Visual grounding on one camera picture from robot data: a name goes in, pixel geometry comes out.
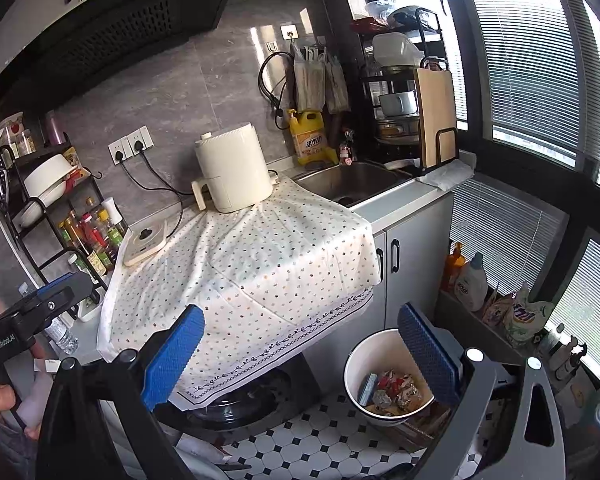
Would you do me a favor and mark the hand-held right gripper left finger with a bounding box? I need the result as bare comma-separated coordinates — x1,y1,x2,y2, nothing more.
35,304,216,480

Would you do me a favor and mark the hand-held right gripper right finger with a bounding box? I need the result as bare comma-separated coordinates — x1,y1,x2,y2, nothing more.
397,301,567,480

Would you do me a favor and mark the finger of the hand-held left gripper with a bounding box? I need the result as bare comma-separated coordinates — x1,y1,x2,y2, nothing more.
0,272,93,331

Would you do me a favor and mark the red white snack wrapper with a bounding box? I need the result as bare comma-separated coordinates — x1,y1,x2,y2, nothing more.
377,370,416,393

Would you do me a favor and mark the red silver wrapper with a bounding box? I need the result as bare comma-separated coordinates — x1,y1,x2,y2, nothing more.
395,385,423,408

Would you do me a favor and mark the white bucket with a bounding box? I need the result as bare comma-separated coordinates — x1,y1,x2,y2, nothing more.
343,329,461,428

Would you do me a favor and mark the rectangular packet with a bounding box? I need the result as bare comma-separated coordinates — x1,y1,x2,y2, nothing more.
357,372,381,406

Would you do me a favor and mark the white plastic container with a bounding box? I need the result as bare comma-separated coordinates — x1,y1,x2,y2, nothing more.
77,287,106,323

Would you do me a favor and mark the grey storage shelf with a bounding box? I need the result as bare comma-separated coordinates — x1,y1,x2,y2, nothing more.
435,287,531,366

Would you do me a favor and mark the clear water bottle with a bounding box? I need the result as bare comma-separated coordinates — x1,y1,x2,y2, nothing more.
17,282,80,356

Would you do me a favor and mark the row of condiment bottles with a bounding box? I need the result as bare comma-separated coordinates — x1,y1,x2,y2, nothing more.
57,197,130,278

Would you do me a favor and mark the washing machine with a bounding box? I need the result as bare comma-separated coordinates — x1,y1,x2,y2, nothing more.
165,355,326,436

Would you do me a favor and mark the white laundry detergent bottle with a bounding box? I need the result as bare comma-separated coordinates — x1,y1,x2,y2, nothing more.
454,252,490,312

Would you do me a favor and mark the pink patterned pouch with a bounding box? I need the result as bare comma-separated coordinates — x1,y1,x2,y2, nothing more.
481,285,513,328

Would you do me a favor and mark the small white bowl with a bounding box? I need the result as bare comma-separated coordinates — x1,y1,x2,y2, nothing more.
17,195,56,226

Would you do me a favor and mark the grey base cabinet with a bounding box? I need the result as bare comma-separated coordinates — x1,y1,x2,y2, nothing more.
305,192,456,396

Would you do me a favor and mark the cream kitchen scale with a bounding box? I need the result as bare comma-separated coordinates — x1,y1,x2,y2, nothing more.
122,220,168,267

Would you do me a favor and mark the orange bottle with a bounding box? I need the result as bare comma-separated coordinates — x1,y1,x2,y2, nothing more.
442,241,467,293

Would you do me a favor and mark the green white refill pouch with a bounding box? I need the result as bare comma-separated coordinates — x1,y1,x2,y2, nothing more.
505,285,553,348

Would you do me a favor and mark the large white bowl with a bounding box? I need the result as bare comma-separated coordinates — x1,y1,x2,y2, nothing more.
22,154,76,196

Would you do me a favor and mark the black spice rack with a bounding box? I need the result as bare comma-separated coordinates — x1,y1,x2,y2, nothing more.
0,132,113,321

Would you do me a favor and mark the floral tablecloth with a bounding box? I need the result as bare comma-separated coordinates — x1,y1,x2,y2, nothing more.
97,177,381,408

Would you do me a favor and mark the cluster of small bottles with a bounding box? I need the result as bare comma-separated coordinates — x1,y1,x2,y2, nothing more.
542,322,588,383

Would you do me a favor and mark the white window blind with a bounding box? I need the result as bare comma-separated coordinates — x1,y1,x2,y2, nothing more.
450,180,566,311
547,237,600,381
460,0,600,161

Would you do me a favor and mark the purple cup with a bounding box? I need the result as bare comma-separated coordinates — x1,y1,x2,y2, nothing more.
44,110,67,147

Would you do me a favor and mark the clear lidded jar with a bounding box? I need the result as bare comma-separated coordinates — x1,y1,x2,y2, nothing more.
0,112,36,158

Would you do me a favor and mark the white folded cloth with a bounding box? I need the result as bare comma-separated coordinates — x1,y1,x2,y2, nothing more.
416,157,476,192

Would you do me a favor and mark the steel sink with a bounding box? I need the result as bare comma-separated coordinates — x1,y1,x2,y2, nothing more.
292,160,413,207

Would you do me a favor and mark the cream air fryer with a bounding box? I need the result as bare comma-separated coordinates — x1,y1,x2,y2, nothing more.
191,122,281,213

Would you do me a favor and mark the small pink bottle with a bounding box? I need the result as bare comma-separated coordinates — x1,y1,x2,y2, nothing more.
339,129,358,166

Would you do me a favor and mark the steel bowl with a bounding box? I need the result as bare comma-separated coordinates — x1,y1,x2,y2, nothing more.
375,117,421,143

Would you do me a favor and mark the yellow detergent bottle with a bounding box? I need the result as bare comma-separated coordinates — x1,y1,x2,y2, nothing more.
287,109,340,168

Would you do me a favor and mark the wooden cutting board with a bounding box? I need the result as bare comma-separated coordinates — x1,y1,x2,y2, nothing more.
413,67,458,168

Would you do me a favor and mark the white pot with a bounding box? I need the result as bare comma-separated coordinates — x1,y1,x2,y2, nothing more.
378,91,418,117

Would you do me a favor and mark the black range hood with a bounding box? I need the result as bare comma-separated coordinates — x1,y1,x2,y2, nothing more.
0,0,241,106

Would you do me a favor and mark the black dish rack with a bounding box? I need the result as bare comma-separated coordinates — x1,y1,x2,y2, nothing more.
357,7,460,171

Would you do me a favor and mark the hanging clear chopstick bag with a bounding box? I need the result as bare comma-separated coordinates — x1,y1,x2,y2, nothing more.
292,45,328,112
325,55,352,115

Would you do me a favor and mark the white lidded food container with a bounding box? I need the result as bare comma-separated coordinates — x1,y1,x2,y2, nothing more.
371,32,423,67

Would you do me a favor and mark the clear plastic bag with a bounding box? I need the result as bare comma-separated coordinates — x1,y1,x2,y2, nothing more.
365,0,398,23

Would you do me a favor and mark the black power cable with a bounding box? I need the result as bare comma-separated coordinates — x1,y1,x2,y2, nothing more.
137,147,187,194
115,155,196,197

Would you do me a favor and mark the white wall socket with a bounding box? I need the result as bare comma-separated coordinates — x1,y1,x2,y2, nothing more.
108,136,131,163
126,127,155,153

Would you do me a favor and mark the black coiled hanging cable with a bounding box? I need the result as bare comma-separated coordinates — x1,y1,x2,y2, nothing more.
258,51,293,131

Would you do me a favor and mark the grey wall cabinet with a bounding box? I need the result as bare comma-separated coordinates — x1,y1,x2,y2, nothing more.
0,0,231,86

